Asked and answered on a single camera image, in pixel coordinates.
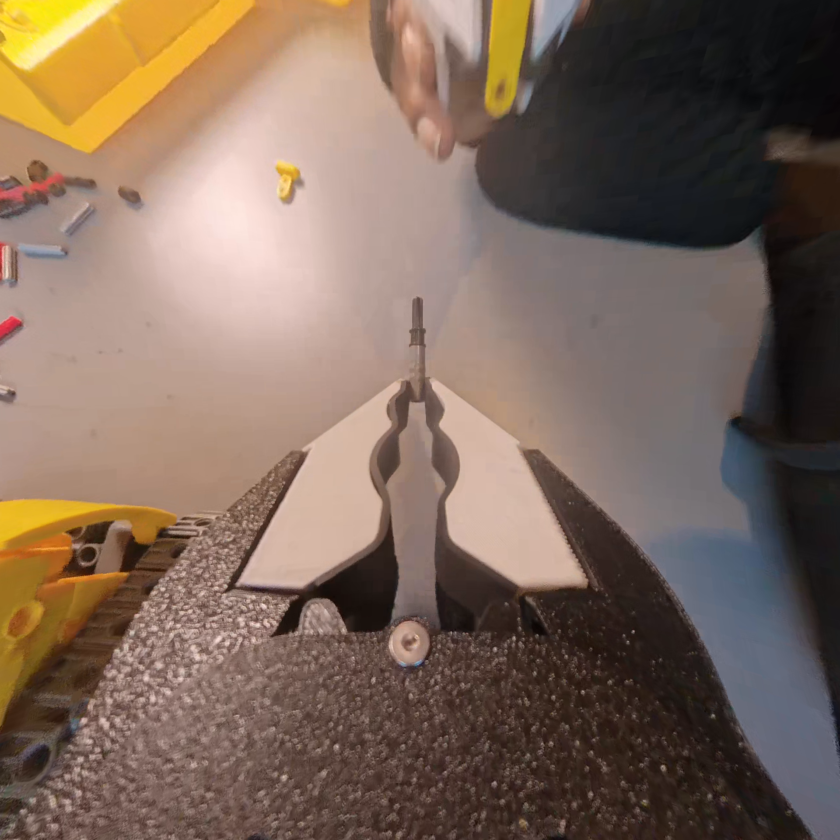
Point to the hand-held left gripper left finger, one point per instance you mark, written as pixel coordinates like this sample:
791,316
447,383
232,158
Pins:
308,525

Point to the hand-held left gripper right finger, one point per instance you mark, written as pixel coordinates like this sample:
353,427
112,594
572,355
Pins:
512,525

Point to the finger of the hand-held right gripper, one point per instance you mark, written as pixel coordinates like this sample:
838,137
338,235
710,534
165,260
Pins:
476,29
548,39

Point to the yellow short beam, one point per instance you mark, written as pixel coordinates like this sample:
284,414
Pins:
505,59

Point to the small yellow building piece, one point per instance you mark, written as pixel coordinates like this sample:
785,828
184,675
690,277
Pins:
287,178

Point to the small black axle pin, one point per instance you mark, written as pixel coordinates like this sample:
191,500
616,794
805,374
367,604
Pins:
417,321

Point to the grey toy track belt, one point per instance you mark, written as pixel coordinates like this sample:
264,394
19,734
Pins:
79,663

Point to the yellow plastic storage bin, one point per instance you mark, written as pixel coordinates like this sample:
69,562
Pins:
98,79

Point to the grey desk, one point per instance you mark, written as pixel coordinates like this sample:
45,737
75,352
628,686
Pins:
197,394

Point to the person's right hand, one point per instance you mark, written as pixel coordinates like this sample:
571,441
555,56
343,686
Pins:
420,85

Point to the black quilted pad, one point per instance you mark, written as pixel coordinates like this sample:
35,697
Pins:
623,184

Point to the pile of small building pieces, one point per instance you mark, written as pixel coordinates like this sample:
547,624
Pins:
77,218

